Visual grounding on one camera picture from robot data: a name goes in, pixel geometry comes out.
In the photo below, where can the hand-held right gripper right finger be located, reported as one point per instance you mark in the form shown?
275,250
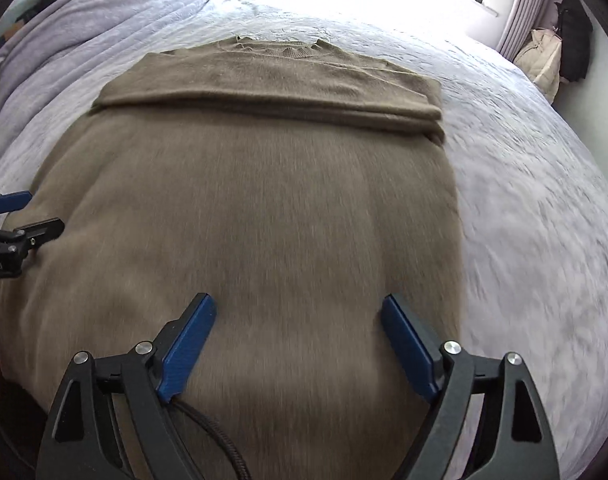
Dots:
408,347

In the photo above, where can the pale embossed bed blanket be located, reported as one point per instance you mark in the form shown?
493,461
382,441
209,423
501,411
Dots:
523,220

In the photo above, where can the pleated grey curtain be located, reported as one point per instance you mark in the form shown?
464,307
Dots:
526,5

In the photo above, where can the black hanging jacket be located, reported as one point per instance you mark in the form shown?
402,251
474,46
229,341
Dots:
573,40

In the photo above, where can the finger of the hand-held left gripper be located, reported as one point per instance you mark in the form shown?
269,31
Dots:
41,231
11,201

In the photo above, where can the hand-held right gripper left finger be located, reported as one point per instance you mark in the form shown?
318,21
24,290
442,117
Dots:
186,347

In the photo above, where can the beige quilted jacket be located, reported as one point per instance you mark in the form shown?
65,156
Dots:
541,62

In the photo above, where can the grey fleece blanket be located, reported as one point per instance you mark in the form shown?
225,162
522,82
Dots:
49,55

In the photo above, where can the brown knit sweater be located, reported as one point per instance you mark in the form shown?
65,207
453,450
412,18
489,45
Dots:
264,200

